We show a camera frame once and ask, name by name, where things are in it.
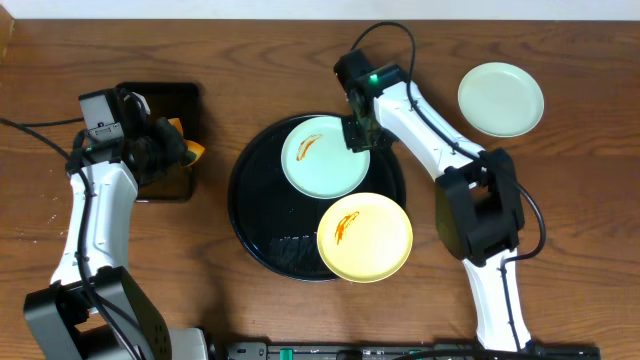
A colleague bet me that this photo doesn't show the mint plate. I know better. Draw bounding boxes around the mint plate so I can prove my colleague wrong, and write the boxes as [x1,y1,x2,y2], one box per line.
[457,62,545,138]
[280,115,371,200]

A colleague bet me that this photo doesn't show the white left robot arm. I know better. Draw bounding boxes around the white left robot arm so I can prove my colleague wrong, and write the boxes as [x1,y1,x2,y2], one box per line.
[23,86,211,360]

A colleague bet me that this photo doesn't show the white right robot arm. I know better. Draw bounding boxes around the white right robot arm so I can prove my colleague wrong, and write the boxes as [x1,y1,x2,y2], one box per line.
[333,58,532,352]

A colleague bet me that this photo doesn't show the black rectangular water tray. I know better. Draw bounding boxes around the black rectangular water tray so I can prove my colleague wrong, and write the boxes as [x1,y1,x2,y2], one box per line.
[113,82,201,202]

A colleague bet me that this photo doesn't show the round black serving tray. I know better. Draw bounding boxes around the round black serving tray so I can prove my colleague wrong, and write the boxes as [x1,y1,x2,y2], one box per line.
[228,114,406,282]

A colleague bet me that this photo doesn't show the yellow plate with sauce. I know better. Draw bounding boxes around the yellow plate with sauce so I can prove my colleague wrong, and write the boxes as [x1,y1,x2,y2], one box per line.
[317,192,413,283]

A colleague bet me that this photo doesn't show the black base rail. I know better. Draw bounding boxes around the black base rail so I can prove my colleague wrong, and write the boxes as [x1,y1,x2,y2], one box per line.
[224,342,602,360]

